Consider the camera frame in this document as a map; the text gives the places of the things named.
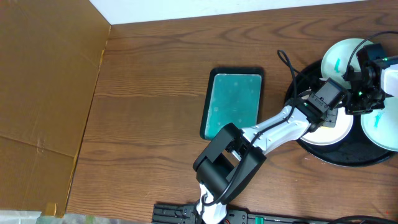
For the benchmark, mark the mint green plate right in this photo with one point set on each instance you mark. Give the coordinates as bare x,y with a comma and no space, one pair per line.
380,126

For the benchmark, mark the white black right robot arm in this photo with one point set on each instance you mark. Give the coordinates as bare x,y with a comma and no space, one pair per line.
388,71

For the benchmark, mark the mint green plate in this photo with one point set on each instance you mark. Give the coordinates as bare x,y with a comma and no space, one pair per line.
335,60
380,126

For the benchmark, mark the brown cardboard sheet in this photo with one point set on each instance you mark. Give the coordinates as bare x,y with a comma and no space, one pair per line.
51,55

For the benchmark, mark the mint green plate top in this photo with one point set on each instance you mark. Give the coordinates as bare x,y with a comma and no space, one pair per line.
335,60

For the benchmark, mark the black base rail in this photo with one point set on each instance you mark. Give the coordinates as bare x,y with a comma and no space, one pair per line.
187,214

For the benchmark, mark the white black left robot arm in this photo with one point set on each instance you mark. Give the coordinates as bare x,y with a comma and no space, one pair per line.
234,155

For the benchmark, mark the green yellow sponge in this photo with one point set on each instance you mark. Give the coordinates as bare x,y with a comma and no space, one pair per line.
330,121

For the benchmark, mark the round black serving tray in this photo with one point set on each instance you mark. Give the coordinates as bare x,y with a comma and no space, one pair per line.
355,149

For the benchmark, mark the white plate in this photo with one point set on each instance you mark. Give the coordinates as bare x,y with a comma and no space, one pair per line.
324,136

